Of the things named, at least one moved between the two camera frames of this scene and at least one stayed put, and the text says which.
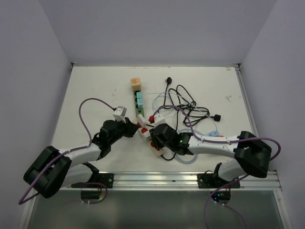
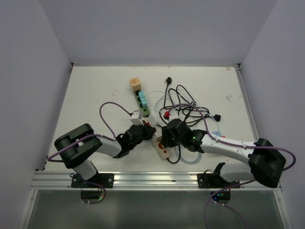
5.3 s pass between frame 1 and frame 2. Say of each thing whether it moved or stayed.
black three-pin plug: stayed
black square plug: stayed
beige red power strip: moved
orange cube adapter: stayed
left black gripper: moved
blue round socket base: stayed
